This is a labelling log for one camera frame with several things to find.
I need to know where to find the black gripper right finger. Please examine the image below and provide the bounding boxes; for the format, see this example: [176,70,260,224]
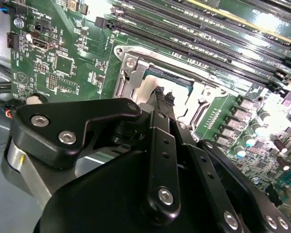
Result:
[165,91,291,233]

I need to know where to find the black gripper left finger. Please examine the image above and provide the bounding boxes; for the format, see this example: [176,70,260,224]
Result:
[0,84,182,221]

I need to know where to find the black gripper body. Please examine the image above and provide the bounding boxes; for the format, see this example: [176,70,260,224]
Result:
[32,120,219,233]

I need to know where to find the silver CPU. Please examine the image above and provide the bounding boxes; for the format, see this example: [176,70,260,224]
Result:
[133,72,194,115]

